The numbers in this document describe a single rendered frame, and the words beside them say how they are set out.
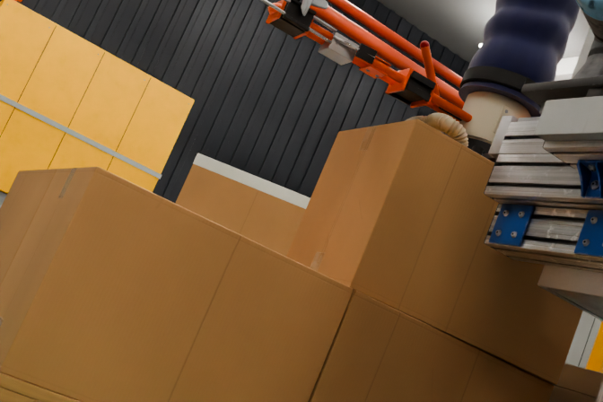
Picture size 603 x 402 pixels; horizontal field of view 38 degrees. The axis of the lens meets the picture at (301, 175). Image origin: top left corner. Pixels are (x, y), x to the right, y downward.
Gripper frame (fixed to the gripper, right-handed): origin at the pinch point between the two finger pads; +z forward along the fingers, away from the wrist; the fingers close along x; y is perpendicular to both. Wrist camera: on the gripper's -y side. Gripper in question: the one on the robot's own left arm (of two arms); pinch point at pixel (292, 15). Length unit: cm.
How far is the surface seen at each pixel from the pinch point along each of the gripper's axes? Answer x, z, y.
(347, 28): 775, -320, 296
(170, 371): -22, 82, 0
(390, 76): -1.8, 1.4, 27.9
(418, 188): -19.3, 27.3, 36.4
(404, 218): -19, 35, 36
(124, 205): -23, 57, -22
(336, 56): -0.6, 3.3, 13.7
